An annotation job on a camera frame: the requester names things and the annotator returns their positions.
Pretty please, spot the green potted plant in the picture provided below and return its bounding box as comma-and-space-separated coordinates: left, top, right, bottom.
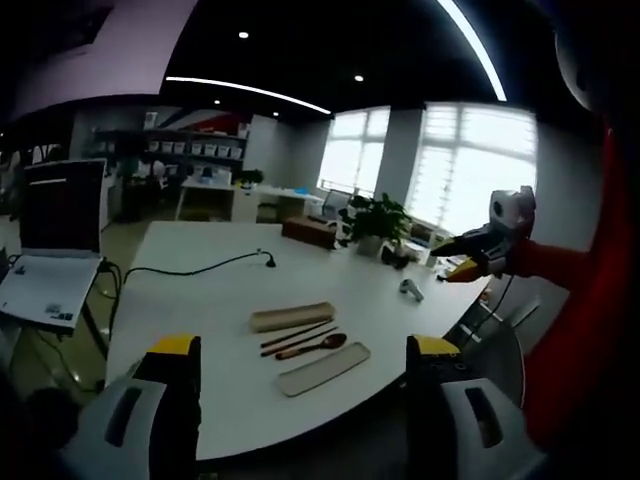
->
343, 192, 414, 258

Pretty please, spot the white background desk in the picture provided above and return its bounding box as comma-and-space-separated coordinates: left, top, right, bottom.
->
175, 177, 326, 224

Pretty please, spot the white printed board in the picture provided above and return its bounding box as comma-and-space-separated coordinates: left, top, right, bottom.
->
0, 252, 103, 336

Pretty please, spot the brown wooden spoon utensil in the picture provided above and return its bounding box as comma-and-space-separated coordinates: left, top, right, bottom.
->
274, 332, 349, 362

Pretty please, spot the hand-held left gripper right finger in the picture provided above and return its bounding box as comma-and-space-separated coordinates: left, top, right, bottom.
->
405, 333, 549, 480

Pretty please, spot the grey office chair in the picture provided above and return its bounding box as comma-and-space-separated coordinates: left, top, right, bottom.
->
321, 190, 352, 224

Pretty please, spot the black table cable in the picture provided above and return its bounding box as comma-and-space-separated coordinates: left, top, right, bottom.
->
121, 247, 277, 303

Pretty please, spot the person's red clothed torso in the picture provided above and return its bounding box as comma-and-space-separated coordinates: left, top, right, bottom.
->
517, 112, 640, 454

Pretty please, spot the beige cutlery case base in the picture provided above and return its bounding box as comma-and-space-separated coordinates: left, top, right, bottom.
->
249, 300, 337, 334

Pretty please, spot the dark screen monitor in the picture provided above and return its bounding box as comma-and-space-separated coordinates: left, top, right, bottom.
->
18, 158, 109, 260

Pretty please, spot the brown wooden chopstick utensil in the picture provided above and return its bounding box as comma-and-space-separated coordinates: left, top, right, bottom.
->
259, 319, 332, 350
259, 326, 340, 358

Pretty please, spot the beige cutlery case lid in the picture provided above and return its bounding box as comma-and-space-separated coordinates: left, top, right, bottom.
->
276, 341, 373, 399

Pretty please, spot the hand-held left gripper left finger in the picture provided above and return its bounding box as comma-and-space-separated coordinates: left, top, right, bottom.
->
63, 333, 202, 480

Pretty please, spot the small white handheld device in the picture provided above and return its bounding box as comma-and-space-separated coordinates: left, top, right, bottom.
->
398, 278, 426, 303

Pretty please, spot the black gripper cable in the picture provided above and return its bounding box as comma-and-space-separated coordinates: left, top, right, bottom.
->
460, 273, 515, 347

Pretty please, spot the background storage shelf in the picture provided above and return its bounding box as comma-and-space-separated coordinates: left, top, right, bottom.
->
92, 127, 250, 174

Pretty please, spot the small black object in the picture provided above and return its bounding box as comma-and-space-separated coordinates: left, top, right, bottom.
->
381, 247, 410, 272

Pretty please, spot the brown rectangular box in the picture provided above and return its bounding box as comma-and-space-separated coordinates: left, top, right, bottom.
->
280, 216, 338, 251

